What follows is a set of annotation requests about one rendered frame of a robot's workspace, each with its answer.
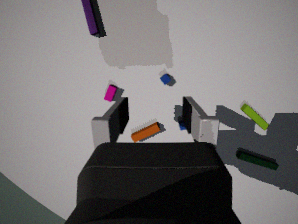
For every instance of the dark green rod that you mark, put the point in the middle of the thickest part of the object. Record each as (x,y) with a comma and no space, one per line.
(256,160)

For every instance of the orange rod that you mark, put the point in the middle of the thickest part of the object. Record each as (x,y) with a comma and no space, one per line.
(145,132)

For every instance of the olive green rod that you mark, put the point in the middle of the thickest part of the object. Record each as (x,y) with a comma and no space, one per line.
(254,116)

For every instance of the small magenta block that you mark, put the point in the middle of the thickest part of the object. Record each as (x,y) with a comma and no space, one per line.
(110,93)

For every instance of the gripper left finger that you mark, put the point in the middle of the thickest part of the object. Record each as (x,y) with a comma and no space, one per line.
(113,123)

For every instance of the purple rod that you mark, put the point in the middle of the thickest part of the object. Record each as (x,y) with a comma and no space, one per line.
(90,17)

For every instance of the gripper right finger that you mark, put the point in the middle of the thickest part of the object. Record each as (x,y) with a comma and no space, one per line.
(202,127)

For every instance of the small blue block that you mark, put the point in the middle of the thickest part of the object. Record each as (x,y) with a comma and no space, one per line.
(181,125)
(165,79)

